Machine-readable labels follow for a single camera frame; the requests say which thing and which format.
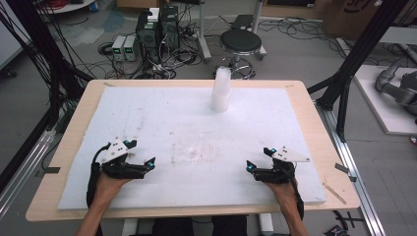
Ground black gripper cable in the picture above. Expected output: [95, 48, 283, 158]
[288, 170, 305, 221]
[86, 142, 112, 236]

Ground white stand leg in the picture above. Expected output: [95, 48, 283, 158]
[196, 0, 212, 63]
[251, 0, 268, 61]

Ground person's left hand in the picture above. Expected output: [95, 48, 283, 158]
[90, 171, 132, 210]

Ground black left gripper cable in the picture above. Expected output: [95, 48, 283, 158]
[86, 142, 112, 236]

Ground person's right hand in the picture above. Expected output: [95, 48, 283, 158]
[266, 181, 300, 214]

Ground person's left leg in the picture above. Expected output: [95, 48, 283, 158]
[151, 216, 195, 236]

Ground grey tape strip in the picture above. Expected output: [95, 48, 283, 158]
[334, 162, 350, 175]

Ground aluminium rail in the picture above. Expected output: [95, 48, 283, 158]
[0, 129, 57, 218]
[315, 100, 387, 236]

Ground white platform board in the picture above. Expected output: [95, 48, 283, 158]
[353, 64, 417, 136]

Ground white foam mat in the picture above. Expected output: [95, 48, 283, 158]
[57, 86, 328, 210]

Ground grey bench power supply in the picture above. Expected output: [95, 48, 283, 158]
[111, 34, 127, 62]
[123, 34, 139, 62]

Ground white table leg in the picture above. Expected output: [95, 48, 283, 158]
[121, 218, 140, 236]
[259, 213, 275, 236]

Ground brown cardboard box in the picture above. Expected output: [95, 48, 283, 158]
[323, 0, 417, 41]

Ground black frame post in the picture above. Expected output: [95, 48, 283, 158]
[308, 0, 411, 143]
[4, 0, 96, 111]

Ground black clamp parts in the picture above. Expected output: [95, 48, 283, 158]
[324, 209, 366, 236]

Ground tangle of floor cables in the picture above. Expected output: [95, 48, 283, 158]
[97, 30, 200, 81]

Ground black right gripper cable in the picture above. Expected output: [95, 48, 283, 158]
[288, 170, 305, 221]

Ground person's leg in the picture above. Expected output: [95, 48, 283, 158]
[210, 214, 249, 236]
[151, 216, 195, 236]

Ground white round table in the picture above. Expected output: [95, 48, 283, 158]
[36, 0, 96, 15]

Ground person's right leg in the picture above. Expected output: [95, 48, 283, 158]
[210, 214, 249, 236]

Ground black computer tower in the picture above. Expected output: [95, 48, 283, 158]
[135, 7, 162, 64]
[159, 5, 181, 51]

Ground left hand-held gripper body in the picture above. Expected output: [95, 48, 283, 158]
[101, 137, 147, 180]

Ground stack of white plastic cups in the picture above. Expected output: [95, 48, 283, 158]
[210, 66, 232, 114]

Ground black round stool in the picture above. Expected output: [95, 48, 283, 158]
[215, 29, 264, 80]

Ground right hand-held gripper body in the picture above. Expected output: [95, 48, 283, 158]
[255, 146, 312, 185]

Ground light wooden table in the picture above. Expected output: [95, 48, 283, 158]
[25, 79, 361, 222]

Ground black floor cables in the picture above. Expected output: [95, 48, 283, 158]
[259, 17, 343, 58]

